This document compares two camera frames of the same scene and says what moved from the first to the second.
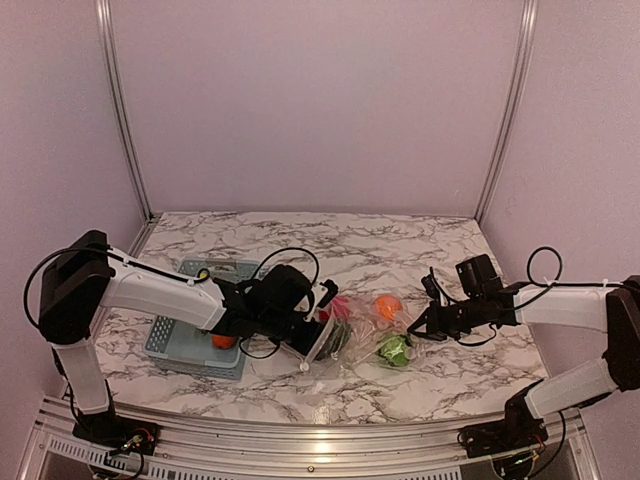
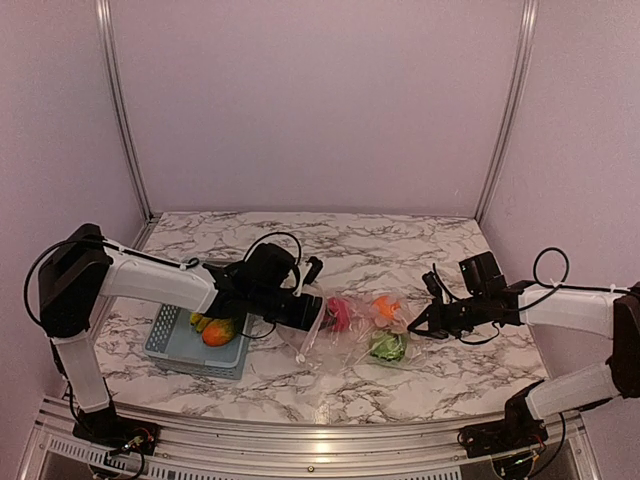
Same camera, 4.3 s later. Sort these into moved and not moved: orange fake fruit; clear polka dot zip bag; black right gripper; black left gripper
Moved: black left gripper
Not moved: orange fake fruit; clear polka dot zip bag; black right gripper
